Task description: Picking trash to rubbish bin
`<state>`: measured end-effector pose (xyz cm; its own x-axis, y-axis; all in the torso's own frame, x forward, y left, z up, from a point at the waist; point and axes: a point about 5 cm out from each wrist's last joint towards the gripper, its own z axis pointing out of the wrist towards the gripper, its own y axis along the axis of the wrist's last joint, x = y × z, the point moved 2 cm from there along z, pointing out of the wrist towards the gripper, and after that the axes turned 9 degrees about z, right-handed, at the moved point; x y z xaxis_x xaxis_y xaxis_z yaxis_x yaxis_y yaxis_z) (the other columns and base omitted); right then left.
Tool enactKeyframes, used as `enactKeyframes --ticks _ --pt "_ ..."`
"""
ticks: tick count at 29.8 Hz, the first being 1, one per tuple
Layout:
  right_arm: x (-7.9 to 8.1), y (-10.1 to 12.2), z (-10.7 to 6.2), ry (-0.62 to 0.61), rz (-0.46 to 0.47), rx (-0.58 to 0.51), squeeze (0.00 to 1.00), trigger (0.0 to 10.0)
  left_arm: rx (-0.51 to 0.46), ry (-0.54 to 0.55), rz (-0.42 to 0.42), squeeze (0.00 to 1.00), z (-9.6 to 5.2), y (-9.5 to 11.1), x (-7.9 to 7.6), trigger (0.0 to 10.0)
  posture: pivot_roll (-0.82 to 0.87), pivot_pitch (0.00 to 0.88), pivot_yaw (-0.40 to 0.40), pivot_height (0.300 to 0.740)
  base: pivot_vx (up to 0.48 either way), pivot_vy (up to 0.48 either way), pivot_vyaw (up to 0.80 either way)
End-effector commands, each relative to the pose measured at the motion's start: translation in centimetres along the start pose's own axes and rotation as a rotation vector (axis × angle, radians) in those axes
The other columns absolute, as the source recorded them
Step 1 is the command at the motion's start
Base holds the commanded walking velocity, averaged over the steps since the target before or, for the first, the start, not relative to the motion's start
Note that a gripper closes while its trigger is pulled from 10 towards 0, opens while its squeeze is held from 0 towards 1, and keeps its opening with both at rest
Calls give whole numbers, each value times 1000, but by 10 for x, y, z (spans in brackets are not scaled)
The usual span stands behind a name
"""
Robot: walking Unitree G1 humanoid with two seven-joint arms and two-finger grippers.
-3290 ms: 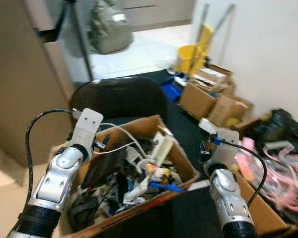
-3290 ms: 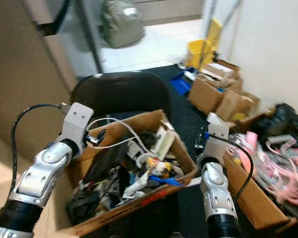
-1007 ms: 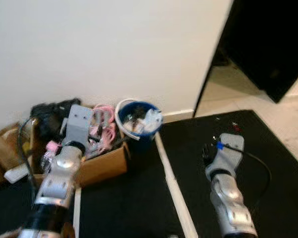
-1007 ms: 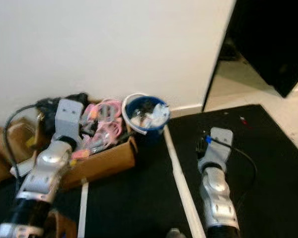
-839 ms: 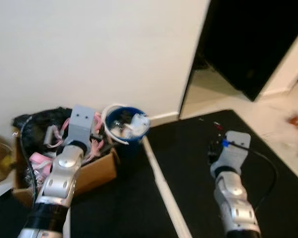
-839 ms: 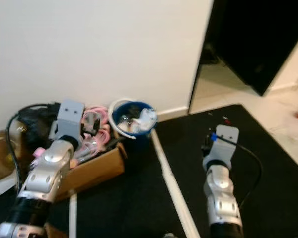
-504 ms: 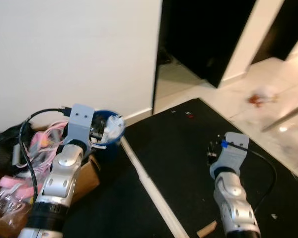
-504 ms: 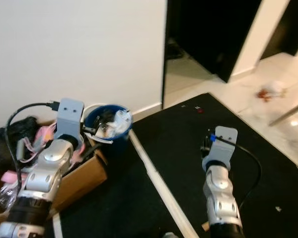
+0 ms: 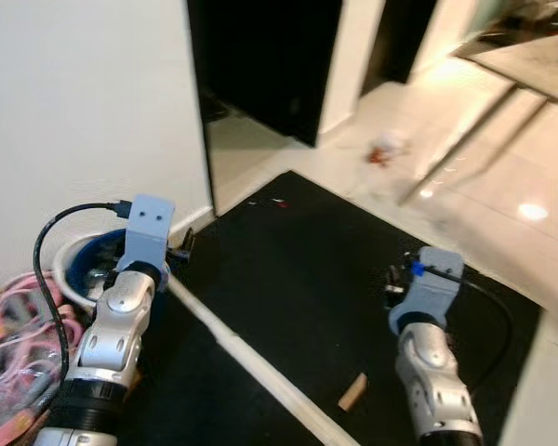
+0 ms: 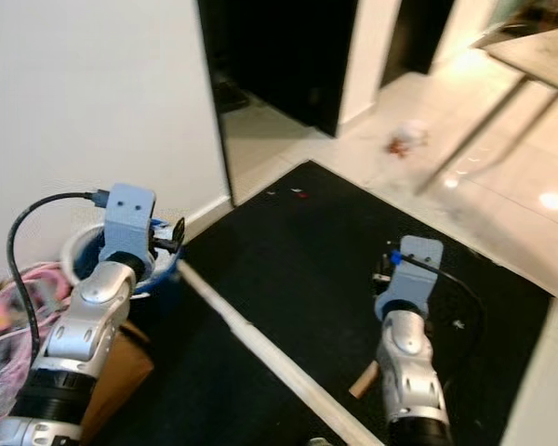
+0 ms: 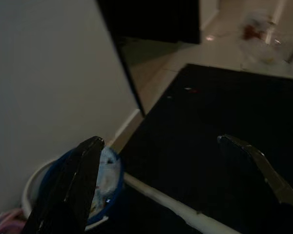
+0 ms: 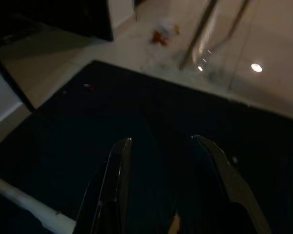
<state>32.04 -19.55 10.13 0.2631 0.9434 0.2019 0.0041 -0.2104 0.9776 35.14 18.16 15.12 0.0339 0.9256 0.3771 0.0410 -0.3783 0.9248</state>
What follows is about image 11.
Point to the black cabinet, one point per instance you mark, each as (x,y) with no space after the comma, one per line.
(151,19)

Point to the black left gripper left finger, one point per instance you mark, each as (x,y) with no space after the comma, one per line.
(70,185)

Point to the white pole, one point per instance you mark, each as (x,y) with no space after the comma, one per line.
(166,197)

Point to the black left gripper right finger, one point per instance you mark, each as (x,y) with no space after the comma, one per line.
(258,170)

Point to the blue bin liner bag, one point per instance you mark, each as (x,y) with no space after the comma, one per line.
(117,185)

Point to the black floor mat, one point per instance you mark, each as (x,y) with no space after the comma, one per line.
(210,122)

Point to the pale trash in bin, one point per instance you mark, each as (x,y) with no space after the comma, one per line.
(107,175)

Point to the pink cloth item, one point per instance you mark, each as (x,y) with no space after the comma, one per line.
(7,220)

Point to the white rubbish bin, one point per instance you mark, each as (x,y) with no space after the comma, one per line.
(31,185)

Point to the clear plastic trash bag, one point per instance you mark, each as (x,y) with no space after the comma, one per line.
(261,36)

